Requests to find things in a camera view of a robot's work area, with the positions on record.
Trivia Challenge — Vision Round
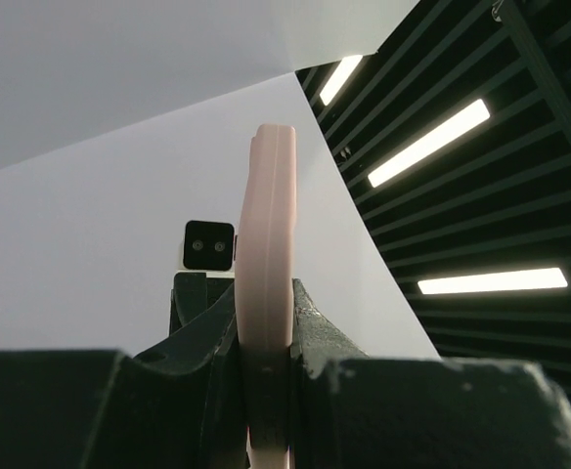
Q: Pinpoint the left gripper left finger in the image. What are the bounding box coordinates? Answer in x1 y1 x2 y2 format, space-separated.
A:
0 290 242 468

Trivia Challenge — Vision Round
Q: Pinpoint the ceiling light bar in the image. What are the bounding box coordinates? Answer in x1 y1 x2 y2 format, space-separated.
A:
417 267 568 295
368 99 491 188
319 55 363 106

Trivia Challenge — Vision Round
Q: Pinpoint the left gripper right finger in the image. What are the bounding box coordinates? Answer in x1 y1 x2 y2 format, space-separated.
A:
290 280 571 468

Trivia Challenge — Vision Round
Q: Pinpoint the phone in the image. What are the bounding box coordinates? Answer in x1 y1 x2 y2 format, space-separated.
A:
234 124 296 468

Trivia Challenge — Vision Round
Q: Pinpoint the ceiling light bar near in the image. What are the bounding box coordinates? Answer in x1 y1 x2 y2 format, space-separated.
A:
417 267 568 295

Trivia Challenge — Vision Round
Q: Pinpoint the ceiling light bar far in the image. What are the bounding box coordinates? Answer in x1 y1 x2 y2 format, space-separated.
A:
319 55 363 106

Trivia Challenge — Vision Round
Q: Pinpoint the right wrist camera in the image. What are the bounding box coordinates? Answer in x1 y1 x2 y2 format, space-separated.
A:
176 220 237 278

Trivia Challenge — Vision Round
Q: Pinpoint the ceiling light bar middle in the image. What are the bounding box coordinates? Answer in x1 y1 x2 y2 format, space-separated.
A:
368 99 491 188

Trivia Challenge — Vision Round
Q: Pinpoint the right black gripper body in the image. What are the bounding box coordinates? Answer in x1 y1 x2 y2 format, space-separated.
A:
169 272 234 335

